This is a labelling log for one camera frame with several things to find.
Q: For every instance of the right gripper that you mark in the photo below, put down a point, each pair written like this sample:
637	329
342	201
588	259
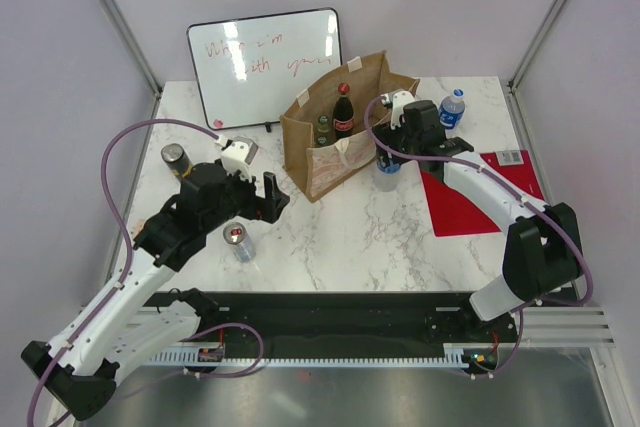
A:
386	135

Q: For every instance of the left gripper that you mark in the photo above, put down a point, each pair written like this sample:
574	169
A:
273	195

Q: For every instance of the blue-label water bottle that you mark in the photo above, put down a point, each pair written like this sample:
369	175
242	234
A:
387	172
452	108

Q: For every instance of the brown canvas tote bag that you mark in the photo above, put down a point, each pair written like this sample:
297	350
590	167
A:
317	170

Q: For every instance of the Coca-Cola glass bottle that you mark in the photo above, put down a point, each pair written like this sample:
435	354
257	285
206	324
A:
343	113

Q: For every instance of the clear soda water bottle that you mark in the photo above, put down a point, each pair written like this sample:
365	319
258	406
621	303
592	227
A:
323	140

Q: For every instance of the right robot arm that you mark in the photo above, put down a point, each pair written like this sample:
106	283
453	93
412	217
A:
543	248

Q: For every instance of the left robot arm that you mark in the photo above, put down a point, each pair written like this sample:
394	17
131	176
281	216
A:
82	366

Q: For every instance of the silver beverage can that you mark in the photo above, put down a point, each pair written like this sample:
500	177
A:
237	238

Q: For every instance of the black and yellow can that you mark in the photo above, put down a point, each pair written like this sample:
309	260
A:
176	159

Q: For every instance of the white dry-erase board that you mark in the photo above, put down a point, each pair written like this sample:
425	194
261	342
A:
250	70

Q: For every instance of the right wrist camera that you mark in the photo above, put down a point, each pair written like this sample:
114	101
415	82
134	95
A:
396	101

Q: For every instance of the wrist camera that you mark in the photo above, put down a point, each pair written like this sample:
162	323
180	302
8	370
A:
396	101
237	156

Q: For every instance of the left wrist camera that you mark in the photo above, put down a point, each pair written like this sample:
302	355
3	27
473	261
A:
237	156

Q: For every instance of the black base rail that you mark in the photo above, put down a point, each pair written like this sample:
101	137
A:
333	325

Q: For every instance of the white cable duct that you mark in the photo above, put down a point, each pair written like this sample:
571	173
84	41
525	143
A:
192	356

